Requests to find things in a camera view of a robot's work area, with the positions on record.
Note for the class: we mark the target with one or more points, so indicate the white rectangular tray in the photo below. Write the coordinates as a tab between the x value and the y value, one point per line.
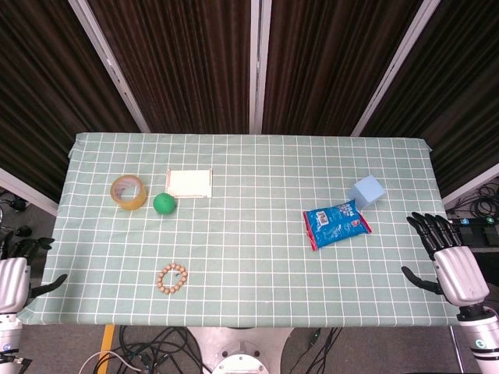
189	183

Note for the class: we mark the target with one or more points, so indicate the green checked tablecloth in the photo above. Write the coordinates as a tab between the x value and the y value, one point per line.
249	272

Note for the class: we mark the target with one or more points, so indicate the green ball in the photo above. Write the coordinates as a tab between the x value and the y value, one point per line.
164	203

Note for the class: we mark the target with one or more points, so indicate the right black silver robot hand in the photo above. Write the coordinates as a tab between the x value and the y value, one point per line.
460	272

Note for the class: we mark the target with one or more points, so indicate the thin metal rod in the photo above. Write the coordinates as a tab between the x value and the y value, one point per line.
457	350

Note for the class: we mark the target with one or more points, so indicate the black caster wheel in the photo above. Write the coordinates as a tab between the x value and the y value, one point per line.
23	230
17	203

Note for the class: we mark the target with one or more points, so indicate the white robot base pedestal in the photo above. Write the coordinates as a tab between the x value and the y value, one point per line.
206	339

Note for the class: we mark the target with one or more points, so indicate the black box with green lights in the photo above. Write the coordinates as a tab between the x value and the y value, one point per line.
479	231

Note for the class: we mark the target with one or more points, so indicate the white partition post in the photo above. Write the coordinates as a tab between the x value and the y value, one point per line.
109	66
259	66
393	70

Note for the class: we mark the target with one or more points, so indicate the dark brown ribbed partition panel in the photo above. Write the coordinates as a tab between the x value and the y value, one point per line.
460	97
331	66
183	66
47	97

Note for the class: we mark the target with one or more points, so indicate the white partition base rail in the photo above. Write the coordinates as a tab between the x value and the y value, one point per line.
471	185
27	192

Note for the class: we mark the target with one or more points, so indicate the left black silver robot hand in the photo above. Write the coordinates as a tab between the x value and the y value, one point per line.
13	280

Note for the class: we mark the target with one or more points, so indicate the yellow floor tape strip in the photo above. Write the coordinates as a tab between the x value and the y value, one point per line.
108	343

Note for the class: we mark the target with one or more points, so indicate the blue red snack bag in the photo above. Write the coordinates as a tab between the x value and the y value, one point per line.
335	228

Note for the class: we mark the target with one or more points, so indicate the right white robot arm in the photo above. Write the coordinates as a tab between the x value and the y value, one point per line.
481	343

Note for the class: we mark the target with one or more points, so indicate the light blue foam cube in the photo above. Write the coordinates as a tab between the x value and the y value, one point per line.
366	192

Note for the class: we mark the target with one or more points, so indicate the clear packing tape roll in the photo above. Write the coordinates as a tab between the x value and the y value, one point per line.
134	203

